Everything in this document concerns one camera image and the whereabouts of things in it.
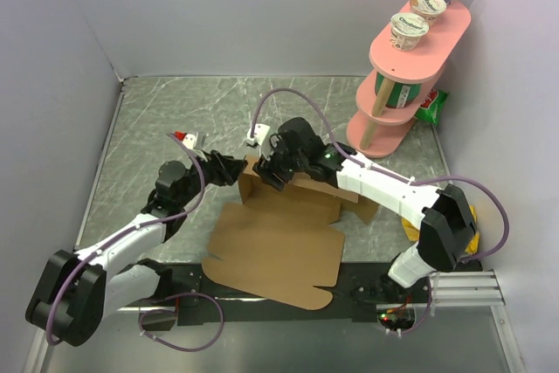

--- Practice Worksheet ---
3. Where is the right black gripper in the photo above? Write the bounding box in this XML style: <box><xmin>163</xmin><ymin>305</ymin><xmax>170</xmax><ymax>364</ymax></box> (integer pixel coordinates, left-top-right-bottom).
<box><xmin>253</xmin><ymin>133</ymin><xmax>308</xmax><ymax>191</ymax></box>

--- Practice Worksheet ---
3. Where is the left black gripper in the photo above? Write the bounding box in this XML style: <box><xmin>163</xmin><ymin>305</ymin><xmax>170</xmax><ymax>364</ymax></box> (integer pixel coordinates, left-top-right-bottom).
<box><xmin>177</xmin><ymin>149</ymin><xmax>248</xmax><ymax>207</ymax></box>

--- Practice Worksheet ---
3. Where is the brown cardboard box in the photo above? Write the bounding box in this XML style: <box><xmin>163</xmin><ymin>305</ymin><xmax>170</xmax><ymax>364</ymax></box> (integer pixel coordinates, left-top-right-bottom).
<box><xmin>202</xmin><ymin>155</ymin><xmax>378</xmax><ymax>310</ymax></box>

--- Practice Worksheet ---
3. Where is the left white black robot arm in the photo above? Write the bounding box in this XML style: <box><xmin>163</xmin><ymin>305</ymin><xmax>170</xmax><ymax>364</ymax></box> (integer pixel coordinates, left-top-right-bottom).
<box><xmin>25</xmin><ymin>150</ymin><xmax>247</xmax><ymax>347</ymax></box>

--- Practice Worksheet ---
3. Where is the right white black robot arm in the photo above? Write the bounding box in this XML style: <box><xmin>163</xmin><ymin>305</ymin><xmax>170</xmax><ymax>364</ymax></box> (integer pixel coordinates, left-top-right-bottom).
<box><xmin>246</xmin><ymin>117</ymin><xmax>477</xmax><ymax>302</ymax></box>

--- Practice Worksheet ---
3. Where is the pink tiered wooden shelf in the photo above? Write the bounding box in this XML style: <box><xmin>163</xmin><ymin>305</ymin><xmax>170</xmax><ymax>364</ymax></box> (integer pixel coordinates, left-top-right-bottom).
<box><xmin>346</xmin><ymin>1</ymin><xmax>471</xmax><ymax>158</ymax></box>

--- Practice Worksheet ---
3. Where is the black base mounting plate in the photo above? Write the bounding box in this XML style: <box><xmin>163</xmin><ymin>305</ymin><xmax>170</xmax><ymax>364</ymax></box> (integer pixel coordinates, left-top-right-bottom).
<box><xmin>147</xmin><ymin>262</ymin><xmax>428</xmax><ymax>326</ymax></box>

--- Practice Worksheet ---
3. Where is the green can on shelf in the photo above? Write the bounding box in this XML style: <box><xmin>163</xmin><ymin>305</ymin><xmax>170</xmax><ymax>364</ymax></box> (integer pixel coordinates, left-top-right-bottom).
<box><xmin>385</xmin><ymin>82</ymin><xmax>421</xmax><ymax>108</ymax></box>

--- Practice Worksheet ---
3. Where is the yellow chip bag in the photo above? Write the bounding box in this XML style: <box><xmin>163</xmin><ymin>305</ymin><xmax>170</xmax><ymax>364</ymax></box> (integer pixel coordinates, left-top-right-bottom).
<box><xmin>400</xmin><ymin>204</ymin><xmax>481</xmax><ymax>259</ymax></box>

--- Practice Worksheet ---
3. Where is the green chip bag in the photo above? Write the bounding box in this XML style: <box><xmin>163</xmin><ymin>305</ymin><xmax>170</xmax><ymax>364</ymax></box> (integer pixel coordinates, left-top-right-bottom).
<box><xmin>415</xmin><ymin>88</ymin><xmax>448</xmax><ymax>126</ymax></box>

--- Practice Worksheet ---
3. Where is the front Chobani yogurt cup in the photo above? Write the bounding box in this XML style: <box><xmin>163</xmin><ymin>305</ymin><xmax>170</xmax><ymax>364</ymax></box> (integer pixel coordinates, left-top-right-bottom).
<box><xmin>390</xmin><ymin>12</ymin><xmax>430</xmax><ymax>52</ymax></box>

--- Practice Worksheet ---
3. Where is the chobani yogurt cup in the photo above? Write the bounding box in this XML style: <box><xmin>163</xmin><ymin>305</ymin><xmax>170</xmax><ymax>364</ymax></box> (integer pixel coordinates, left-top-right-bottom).
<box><xmin>390</xmin><ymin>12</ymin><xmax>430</xmax><ymax>52</ymax></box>
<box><xmin>409</xmin><ymin>0</ymin><xmax>446</xmax><ymax>26</ymax></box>

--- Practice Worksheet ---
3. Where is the middle Chobani yogurt cup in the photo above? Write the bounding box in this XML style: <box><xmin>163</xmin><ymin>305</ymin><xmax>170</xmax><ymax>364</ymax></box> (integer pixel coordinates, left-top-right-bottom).
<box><xmin>409</xmin><ymin>0</ymin><xmax>446</xmax><ymax>26</ymax></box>

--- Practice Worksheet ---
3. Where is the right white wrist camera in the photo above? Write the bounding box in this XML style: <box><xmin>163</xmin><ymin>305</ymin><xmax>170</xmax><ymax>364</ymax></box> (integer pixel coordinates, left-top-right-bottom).
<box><xmin>245</xmin><ymin>123</ymin><xmax>272</xmax><ymax>148</ymax></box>

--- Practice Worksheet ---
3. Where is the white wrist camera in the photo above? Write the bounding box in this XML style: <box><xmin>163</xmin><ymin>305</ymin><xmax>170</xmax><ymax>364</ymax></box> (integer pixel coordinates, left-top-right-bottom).
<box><xmin>245</xmin><ymin>123</ymin><xmax>272</xmax><ymax>148</ymax></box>
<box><xmin>174</xmin><ymin>131</ymin><xmax>207</xmax><ymax>161</ymax></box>

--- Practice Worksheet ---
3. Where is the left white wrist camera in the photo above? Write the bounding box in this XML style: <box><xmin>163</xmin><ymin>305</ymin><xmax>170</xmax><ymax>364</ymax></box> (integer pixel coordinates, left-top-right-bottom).
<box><xmin>174</xmin><ymin>131</ymin><xmax>207</xmax><ymax>161</ymax></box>

